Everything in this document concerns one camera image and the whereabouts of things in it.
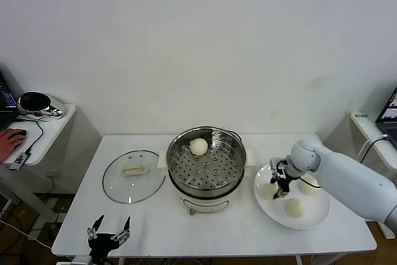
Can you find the white round plate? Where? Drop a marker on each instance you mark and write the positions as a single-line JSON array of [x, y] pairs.
[[273, 212]]

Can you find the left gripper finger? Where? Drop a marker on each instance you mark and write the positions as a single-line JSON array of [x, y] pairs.
[[96, 226], [125, 229]]

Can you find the round glass pot lid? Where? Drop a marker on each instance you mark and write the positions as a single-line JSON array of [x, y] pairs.
[[136, 187]]

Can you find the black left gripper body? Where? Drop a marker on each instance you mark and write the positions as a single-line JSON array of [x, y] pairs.
[[104, 241]]

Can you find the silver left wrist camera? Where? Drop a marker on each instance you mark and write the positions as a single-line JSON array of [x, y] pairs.
[[82, 260]]

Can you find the black computer mouse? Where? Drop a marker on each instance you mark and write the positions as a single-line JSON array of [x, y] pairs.
[[21, 132]]

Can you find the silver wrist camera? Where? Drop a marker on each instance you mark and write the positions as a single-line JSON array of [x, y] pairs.
[[274, 164], [82, 260]]

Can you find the black usb hub adapter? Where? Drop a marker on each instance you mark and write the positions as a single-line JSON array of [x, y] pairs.
[[20, 161]]

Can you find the perforated steel steamer basket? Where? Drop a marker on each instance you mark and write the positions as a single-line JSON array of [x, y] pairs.
[[231, 176]]

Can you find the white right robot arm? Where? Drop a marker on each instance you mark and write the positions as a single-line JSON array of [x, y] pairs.
[[347, 178]]

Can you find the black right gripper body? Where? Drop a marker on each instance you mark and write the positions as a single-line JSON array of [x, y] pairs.
[[283, 175]]

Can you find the black open laptop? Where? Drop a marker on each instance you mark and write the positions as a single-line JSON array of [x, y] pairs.
[[387, 122], [6, 100]]

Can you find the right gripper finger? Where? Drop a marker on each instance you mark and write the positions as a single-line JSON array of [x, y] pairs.
[[281, 193], [273, 179]]

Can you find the white steamed baozi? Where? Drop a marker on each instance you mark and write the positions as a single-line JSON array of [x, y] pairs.
[[310, 190], [266, 192], [198, 147], [295, 208]]

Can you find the person's bare hand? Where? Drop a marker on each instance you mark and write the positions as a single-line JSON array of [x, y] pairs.
[[7, 147]]

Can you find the cream electric cooking pot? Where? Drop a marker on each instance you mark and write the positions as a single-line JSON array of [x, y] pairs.
[[204, 203]]

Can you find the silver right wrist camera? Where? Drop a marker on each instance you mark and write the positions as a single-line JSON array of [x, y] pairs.
[[274, 164]]

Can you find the chrome headset device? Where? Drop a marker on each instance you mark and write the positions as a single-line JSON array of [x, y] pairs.
[[34, 100]]

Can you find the white side table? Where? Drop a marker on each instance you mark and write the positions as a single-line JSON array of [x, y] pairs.
[[366, 128], [52, 128]]

